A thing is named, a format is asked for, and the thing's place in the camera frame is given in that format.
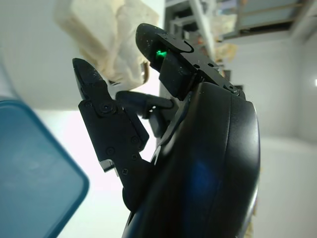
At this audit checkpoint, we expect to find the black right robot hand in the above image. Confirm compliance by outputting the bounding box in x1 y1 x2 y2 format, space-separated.
72 22 261 238

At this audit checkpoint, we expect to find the slice of white bread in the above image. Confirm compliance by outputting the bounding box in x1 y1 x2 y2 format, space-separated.
53 0 160 90

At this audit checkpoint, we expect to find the blue plastic tray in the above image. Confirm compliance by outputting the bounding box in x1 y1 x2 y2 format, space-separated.
0 99 90 238

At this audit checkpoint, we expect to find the metal shelving rack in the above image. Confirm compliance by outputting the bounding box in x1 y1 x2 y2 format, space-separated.
164 0 317 82

